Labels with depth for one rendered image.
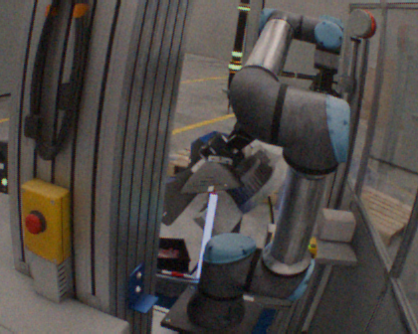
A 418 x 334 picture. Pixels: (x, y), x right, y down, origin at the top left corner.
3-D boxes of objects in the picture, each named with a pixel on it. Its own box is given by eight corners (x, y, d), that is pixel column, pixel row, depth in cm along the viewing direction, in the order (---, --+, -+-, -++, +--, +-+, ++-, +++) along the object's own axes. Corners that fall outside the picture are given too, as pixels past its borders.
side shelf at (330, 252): (343, 232, 231) (345, 227, 230) (355, 266, 197) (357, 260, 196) (301, 227, 231) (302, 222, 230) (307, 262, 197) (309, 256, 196)
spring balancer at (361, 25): (354, 36, 219) (345, 33, 215) (356, 8, 214) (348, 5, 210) (376, 43, 206) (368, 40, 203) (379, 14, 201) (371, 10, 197)
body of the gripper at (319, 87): (310, 107, 126) (315, 65, 122) (306, 101, 134) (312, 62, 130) (335, 113, 126) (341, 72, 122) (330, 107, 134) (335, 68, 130)
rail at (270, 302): (289, 304, 173) (295, 288, 171) (289, 310, 169) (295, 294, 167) (59, 261, 175) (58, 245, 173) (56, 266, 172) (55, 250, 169)
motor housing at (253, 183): (235, 200, 220) (215, 178, 218) (276, 167, 214) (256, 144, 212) (233, 222, 198) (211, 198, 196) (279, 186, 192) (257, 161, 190)
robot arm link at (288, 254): (253, 268, 123) (285, 72, 90) (308, 278, 120) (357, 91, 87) (241, 301, 114) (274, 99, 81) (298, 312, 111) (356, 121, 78)
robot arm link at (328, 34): (299, 42, 112) (302, 41, 122) (341, 53, 110) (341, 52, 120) (303, 14, 109) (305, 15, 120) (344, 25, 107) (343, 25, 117)
